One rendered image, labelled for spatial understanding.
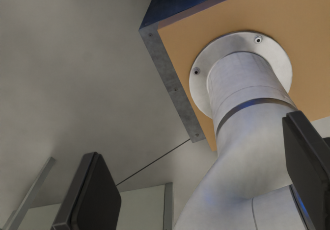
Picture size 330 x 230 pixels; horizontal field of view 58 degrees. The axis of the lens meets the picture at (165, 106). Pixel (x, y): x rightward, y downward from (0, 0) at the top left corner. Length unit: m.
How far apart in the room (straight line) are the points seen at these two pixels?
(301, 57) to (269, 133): 0.27
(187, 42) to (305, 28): 0.20
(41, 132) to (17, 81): 0.35
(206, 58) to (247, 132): 0.24
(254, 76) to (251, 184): 0.18
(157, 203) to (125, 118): 0.58
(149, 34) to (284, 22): 0.25
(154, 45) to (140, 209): 1.49
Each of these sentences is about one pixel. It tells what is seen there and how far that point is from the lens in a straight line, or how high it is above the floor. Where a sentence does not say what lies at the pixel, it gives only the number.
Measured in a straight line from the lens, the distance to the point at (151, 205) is 1.99.
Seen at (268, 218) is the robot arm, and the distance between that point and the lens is 0.26.
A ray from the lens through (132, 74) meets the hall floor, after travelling 1.66.
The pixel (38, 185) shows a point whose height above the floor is 0.25.
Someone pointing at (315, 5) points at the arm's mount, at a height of 1.00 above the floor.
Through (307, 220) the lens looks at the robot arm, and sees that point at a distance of 0.25.
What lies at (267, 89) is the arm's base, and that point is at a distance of 0.42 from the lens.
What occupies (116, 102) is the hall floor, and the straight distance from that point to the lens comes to 1.75.
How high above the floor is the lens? 1.52
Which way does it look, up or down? 61 degrees down
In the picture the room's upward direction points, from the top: 176 degrees counter-clockwise
